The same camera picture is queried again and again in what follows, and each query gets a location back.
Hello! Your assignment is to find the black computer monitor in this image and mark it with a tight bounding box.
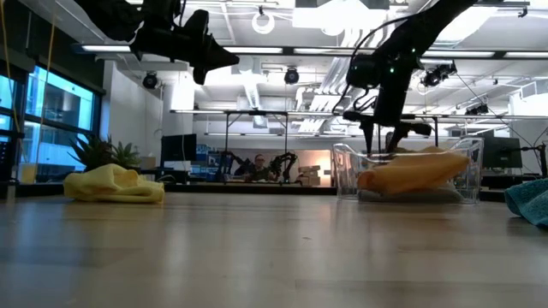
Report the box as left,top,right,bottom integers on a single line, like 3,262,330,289
479,136,523,169
161,133,198,163

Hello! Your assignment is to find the stack of tan boxes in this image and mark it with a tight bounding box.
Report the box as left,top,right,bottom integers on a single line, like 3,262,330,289
298,165,322,187

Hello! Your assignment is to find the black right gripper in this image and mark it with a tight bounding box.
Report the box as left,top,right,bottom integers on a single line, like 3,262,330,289
342,63,433,155

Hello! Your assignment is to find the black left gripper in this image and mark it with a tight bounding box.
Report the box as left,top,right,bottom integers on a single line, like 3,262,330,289
130,23,241,86

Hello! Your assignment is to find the grey microfiber towel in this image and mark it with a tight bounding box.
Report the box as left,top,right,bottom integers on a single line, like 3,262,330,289
358,187,463,204

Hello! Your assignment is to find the long ceiling light bar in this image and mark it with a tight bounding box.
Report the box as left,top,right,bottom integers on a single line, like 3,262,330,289
80,44,548,60

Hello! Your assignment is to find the teal microfiber towel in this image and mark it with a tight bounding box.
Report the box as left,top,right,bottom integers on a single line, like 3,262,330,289
503,178,548,228

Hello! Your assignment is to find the potted succulent plant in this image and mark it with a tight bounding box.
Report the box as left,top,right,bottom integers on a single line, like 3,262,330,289
68,135,142,172

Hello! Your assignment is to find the clear plastic bin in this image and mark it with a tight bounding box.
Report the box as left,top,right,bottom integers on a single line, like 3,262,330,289
331,136,485,204

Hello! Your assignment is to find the person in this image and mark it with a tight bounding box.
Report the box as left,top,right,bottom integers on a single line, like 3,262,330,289
246,153,275,181

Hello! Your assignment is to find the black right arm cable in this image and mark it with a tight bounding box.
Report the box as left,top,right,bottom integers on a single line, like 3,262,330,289
331,16,386,116

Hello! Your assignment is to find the yellow microfiber towel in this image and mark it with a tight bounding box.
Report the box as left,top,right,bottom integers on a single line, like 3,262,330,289
63,163,166,204

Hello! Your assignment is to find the orange microfiber towel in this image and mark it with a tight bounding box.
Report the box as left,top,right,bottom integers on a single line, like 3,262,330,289
357,146,471,196

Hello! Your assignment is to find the white ring lamp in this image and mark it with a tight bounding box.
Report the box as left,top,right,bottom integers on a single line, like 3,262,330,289
251,11,276,35

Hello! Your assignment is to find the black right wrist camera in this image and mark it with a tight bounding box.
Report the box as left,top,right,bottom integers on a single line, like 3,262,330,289
345,54,382,90

